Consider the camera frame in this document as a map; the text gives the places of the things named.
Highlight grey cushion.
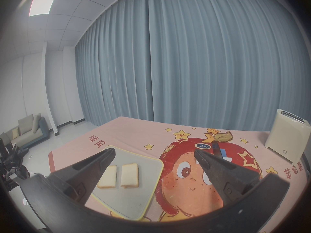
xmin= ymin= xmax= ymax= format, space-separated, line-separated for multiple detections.
xmin=32 ymin=113 xmax=42 ymax=133

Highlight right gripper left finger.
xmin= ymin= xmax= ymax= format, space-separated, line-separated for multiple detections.
xmin=48 ymin=148 xmax=116 ymax=207

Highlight slice of bread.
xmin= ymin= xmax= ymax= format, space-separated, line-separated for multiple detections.
xmin=97 ymin=165 xmax=117 ymax=189
xmin=120 ymin=163 xmax=140 ymax=188

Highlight cream toaster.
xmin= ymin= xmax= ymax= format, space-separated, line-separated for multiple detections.
xmin=264 ymin=109 xmax=311 ymax=166

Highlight blue curtain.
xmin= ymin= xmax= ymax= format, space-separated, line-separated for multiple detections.
xmin=147 ymin=0 xmax=311 ymax=132
xmin=75 ymin=0 xmax=154 ymax=126

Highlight cutting board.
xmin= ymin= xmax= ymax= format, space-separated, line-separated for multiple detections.
xmin=91 ymin=145 xmax=164 ymax=220

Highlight black equipment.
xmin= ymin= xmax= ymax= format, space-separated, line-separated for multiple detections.
xmin=0 ymin=138 xmax=31 ymax=192

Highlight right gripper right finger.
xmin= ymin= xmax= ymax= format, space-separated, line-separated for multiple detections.
xmin=194 ymin=149 xmax=262 ymax=207

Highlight grey sofa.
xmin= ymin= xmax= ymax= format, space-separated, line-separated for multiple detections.
xmin=0 ymin=113 xmax=50 ymax=153

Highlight ceiling light panel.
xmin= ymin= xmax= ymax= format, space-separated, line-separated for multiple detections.
xmin=29 ymin=0 xmax=56 ymax=17

